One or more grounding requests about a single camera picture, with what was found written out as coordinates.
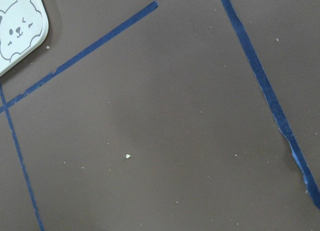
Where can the white bear serving tray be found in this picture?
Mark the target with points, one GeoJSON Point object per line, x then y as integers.
{"type": "Point", "coordinates": [24, 26]}

